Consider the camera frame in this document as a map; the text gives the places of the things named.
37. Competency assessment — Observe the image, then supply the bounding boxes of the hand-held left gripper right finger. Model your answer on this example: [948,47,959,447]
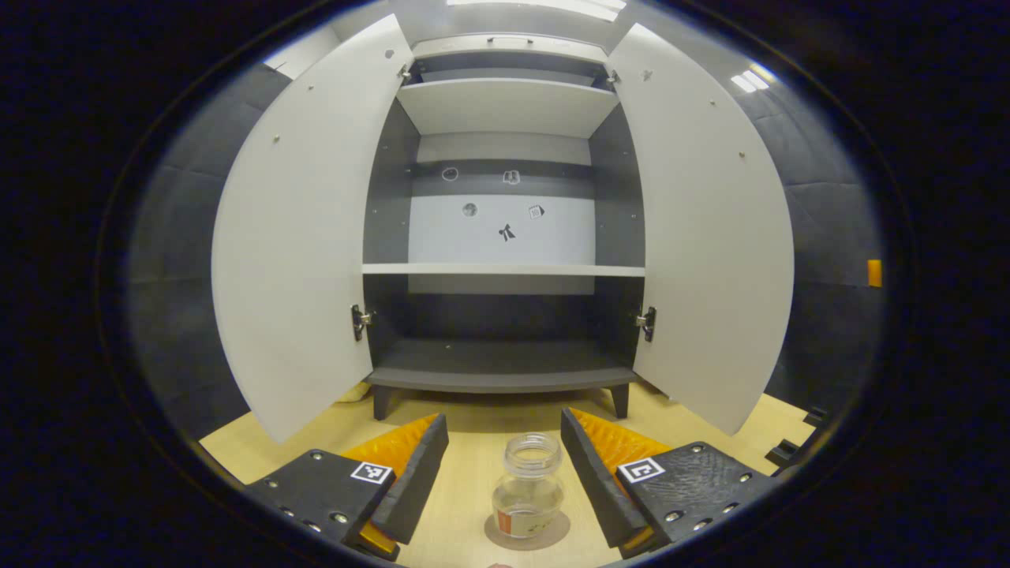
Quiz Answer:
[561,408,778,559]

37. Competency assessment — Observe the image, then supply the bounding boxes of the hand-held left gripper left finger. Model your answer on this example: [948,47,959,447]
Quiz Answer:
[245,413,449,561]

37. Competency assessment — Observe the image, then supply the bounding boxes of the clear plastic bottle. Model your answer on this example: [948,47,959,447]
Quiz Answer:
[492,432,565,540]

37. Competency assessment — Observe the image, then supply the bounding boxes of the white cabinet door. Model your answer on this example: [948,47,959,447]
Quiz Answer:
[211,13,413,445]
[606,22,795,437]

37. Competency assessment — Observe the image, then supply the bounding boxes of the black backdrop cloth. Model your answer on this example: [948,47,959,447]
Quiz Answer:
[126,63,885,443]

